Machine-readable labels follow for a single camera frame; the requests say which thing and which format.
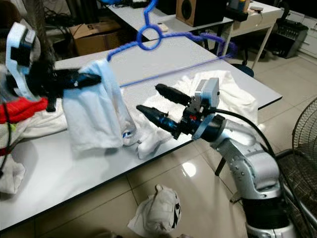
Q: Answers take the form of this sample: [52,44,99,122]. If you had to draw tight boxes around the wooden speaker box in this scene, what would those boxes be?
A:
[176,0,229,28]

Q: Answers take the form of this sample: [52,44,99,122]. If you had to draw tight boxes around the red garment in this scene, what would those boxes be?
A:
[0,96,49,125]

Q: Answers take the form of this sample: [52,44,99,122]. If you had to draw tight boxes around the blue round stool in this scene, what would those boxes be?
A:
[230,63,255,78]

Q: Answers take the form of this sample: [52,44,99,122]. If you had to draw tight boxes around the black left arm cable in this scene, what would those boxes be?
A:
[0,121,16,174]

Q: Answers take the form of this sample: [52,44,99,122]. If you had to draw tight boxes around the white garment with grey seams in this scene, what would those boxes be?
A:
[0,154,27,195]

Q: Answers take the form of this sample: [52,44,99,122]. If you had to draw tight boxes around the brown cardboard box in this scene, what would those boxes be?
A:
[69,20,123,56]

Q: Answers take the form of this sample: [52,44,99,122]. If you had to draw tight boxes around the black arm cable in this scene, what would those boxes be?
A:
[215,108,278,159]
[0,121,16,174]

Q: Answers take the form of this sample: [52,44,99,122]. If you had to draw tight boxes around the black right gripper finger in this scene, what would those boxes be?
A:
[136,104,180,138]
[155,83,191,106]

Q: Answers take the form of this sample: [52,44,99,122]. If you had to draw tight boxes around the black floor fan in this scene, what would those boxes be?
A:
[275,97,317,238]

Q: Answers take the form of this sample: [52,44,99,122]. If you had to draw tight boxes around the white printed t-shirt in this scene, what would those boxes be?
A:
[62,59,133,154]

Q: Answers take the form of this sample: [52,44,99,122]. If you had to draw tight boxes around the crumpled grey white garment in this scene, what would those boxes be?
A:
[127,184,182,237]

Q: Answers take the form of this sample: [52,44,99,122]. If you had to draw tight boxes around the white remote control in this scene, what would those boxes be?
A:
[156,22,171,33]

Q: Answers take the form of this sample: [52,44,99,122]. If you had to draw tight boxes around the small white side table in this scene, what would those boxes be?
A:
[220,2,285,70]

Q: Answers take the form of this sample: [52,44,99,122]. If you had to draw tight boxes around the black table leg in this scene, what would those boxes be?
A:
[214,158,228,178]

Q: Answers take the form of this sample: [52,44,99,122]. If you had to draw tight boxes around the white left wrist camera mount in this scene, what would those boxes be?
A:
[6,22,39,101]

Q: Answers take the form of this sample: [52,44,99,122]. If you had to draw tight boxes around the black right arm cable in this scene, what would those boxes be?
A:
[215,108,278,159]

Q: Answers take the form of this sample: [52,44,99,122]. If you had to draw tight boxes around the black audio mixer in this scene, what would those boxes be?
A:
[267,20,310,60]

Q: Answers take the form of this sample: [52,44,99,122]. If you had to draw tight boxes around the blue plastic hanger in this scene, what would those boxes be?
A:
[106,0,239,89]

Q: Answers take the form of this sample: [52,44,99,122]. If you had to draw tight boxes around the cream white garment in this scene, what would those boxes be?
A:
[125,69,276,160]

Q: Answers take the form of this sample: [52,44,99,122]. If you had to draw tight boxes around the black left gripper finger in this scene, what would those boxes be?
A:
[63,70,103,81]
[63,79,103,91]

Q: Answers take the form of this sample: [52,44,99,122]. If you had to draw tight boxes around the black pen holder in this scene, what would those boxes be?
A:
[225,0,253,21]

